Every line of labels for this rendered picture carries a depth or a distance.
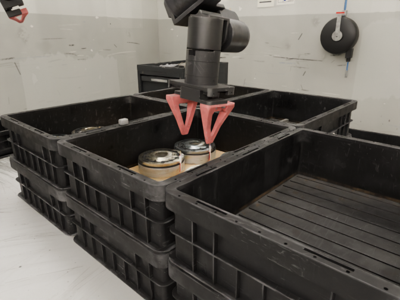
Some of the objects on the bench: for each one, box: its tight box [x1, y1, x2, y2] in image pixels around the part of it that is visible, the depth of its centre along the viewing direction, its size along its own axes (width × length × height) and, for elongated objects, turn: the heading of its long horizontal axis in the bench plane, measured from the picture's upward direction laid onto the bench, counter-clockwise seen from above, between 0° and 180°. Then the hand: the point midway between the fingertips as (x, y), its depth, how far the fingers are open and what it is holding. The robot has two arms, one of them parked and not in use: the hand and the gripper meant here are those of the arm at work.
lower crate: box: [65, 194, 177, 300], centre depth 71 cm, size 40×30×12 cm
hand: (196, 134), depth 58 cm, fingers open, 6 cm apart
